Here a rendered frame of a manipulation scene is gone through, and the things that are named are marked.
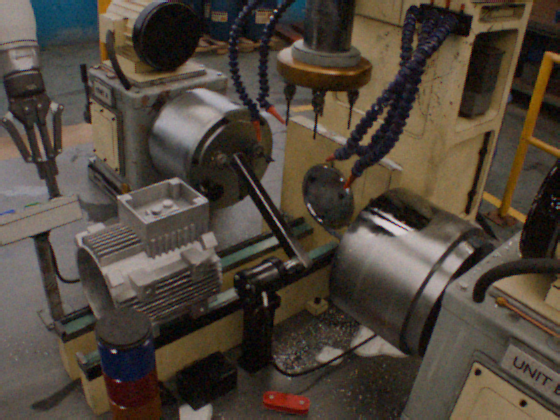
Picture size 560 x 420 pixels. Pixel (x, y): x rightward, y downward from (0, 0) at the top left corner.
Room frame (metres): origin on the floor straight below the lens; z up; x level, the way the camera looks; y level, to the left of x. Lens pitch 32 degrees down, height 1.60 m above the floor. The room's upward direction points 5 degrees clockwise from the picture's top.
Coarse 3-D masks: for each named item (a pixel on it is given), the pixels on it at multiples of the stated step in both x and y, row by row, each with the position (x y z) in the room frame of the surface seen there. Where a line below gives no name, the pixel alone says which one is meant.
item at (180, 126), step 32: (192, 96) 1.20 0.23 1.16; (224, 96) 1.24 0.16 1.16; (160, 128) 1.15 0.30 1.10; (192, 128) 1.09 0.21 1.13; (224, 128) 1.10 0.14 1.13; (160, 160) 1.13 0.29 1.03; (192, 160) 1.05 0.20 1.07; (224, 160) 1.07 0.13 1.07; (256, 160) 1.17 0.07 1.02; (224, 192) 1.11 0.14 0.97
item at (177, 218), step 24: (144, 192) 0.79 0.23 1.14; (168, 192) 0.82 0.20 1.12; (192, 192) 0.79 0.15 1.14; (120, 216) 0.75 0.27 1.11; (144, 216) 0.70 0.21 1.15; (168, 216) 0.71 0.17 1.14; (192, 216) 0.74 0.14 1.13; (144, 240) 0.69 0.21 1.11; (168, 240) 0.71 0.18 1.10; (192, 240) 0.74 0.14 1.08
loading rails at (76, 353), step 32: (224, 256) 0.93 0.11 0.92; (256, 256) 0.95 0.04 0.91; (320, 256) 0.94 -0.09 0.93; (224, 288) 0.89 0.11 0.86; (288, 288) 0.88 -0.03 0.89; (320, 288) 0.95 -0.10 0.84; (64, 320) 0.67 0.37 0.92; (96, 320) 0.69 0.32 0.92; (192, 320) 0.71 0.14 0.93; (224, 320) 0.76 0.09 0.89; (64, 352) 0.64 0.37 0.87; (96, 352) 0.61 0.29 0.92; (160, 352) 0.66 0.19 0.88; (192, 352) 0.71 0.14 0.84; (96, 384) 0.57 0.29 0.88
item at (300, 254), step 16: (240, 160) 0.93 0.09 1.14; (240, 176) 0.92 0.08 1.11; (256, 176) 0.91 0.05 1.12; (256, 192) 0.88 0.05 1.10; (272, 208) 0.86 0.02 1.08; (272, 224) 0.85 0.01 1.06; (288, 224) 0.85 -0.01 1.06; (288, 240) 0.82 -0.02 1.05; (288, 256) 0.81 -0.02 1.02; (304, 256) 0.80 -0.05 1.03; (304, 272) 0.79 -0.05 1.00
